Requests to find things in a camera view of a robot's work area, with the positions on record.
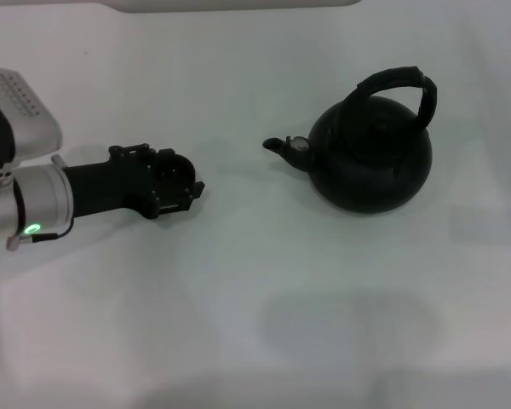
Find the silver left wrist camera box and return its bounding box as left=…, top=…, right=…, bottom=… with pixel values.
left=0, top=66, right=64, bottom=170

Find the small black teacup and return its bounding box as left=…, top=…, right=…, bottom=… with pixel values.
left=154, top=153, right=198, bottom=200

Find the black round teapot with handle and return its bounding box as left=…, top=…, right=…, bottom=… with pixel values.
left=261, top=66, right=440, bottom=213

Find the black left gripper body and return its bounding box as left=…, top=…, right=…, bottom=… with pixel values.
left=60, top=152, right=155, bottom=220

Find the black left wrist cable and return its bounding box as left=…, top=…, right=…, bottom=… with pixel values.
left=7, top=215, right=77, bottom=251

